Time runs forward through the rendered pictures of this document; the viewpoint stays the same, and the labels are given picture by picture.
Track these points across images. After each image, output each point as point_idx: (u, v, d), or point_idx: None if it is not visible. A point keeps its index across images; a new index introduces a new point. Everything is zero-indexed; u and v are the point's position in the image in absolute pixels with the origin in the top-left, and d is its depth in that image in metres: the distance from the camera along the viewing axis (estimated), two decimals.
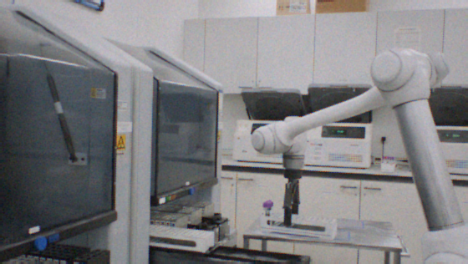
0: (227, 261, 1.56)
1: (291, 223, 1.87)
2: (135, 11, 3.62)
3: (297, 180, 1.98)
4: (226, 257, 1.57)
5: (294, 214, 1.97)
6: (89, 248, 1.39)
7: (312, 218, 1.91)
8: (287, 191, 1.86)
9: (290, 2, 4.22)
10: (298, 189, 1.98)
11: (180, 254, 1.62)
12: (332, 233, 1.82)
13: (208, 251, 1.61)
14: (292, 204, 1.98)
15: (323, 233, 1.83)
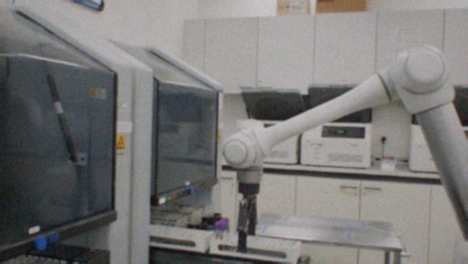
0: (227, 261, 1.56)
1: (246, 249, 1.55)
2: (135, 11, 3.62)
3: (254, 195, 1.67)
4: (226, 257, 1.57)
5: (251, 236, 1.65)
6: (89, 248, 1.39)
7: (272, 241, 1.59)
8: (241, 210, 1.54)
9: (290, 2, 4.22)
10: (256, 206, 1.66)
11: (180, 254, 1.62)
12: (294, 260, 1.51)
13: (208, 251, 1.61)
14: (248, 225, 1.66)
15: (283, 260, 1.52)
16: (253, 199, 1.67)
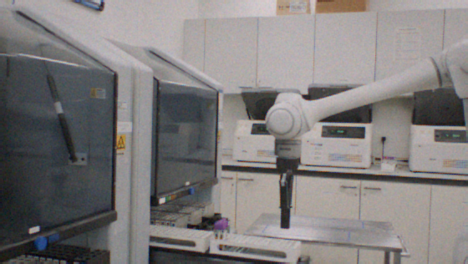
0: (227, 261, 1.56)
1: (281, 224, 1.57)
2: (135, 11, 3.62)
3: (282, 181, 1.50)
4: (226, 257, 1.57)
5: (251, 236, 1.65)
6: (89, 248, 1.39)
7: (272, 241, 1.59)
8: None
9: (290, 2, 4.22)
10: (280, 190, 1.53)
11: (180, 254, 1.62)
12: (294, 260, 1.51)
13: (208, 251, 1.61)
14: (287, 208, 1.56)
15: (283, 260, 1.52)
16: (282, 185, 1.51)
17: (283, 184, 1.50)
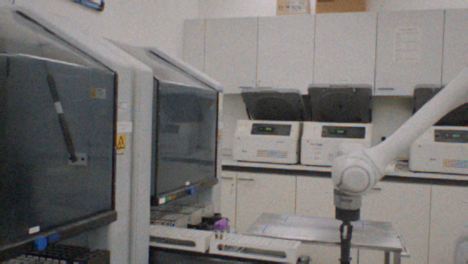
0: (227, 261, 1.56)
1: None
2: (135, 11, 3.62)
3: (343, 235, 1.44)
4: (226, 257, 1.57)
5: (251, 236, 1.65)
6: (89, 248, 1.39)
7: (272, 241, 1.60)
8: None
9: (290, 2, 4.22)
10: (340, 242, 1.47)
11: (180, 254, 1.62)
12: (294, 260, 1.51)
13: (208, 251, 1.61)
14: (348, 261, 1.50)
15: (283, 260, 1.52)
16: (344, 238, 1.45)
17: (345, 237, 1.45)
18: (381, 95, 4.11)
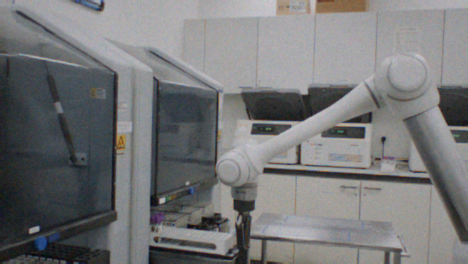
0: (162, 253, 1.64)
1: (239, 263, 1.63)
2: (135, 11, 3.62)
3: (237, 224, 1.55)
4: (160, 249, 1.65)
5: (187, 229, 1.73)
6: (89, 248, 1.39)
7: (206, 233, 1.67)
8: None
9: (290, 2, 4.22)
10: (236, 231, 1.58)
11: None
12: (223, 251, 1.58)
13: None
14: (246, 248, 1.61)
15: (213, 251, 1.59)
16: (238, 227, 1.56)
17: (239, 226, 1.56)
18: None
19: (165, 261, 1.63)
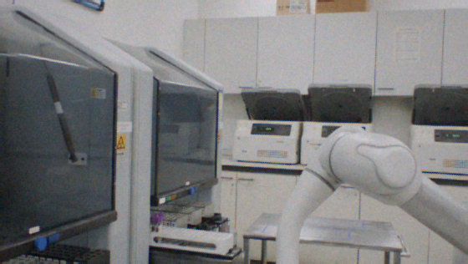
0: (162, 253, 1.64)
1: None
2: (135, 11, 3.62)
3: None
4: (160, 249, 1.65)
5: (187, 229, 1.73)
6: (89, 248, 1.39)
7: (206, 233, 1.67)
8: None
9: (290, 2, 4.22)
10: None
11: None
12: (223, 251, 1.58)
13: None
14: None
15: (213, 251, 1.59)
16: None
17: None
18: (381, 95, 4.11)
19: (165, 261, 1.63)
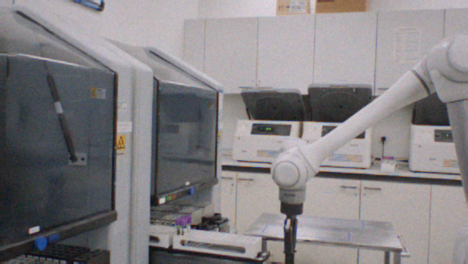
0: (189, 256, 1.60)
1: None
2: (135, 11, 3.62)
3: (286, 228, 1.50)
4: (187, 252, 1.62)
5: (214, 231, 1.69)
6: (89, 248, 1.39)
7: (233, 236, 1.64)
8: None
9: (290, 2, 4.22)
10: (284, 236, 1.53)
11: None
12: (252, 255, 1.55)
13: (171, 246, 1.66)
14: (292, 253, 1.56)
15: (242, 255, 1.56)
16: (287, 231, 1.51)
17: (287, 231, 1.50)
18: (381, 95, 4.11)
19: None
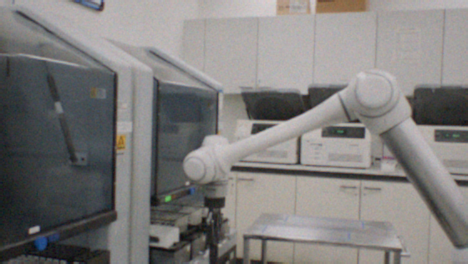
0: None
1: (210, 259, 1.66)
2: (135, 11, 3.62)
3: (207, 220, 1.58)
4: None
5: None
6: (89, 248, 1.39)
7: (152, 227, 1.74)
8: None
9: (290, 2, 4.22)
10: (206, 228, 1.61)
11: None
12: (166, 244, 1.65)
13: None
14: (216, 245, 1.65)
15: (157, 244, 1.66)
16: (208, 224, 1.59)
17: (209, 223, 1.59)
18: None
19: None
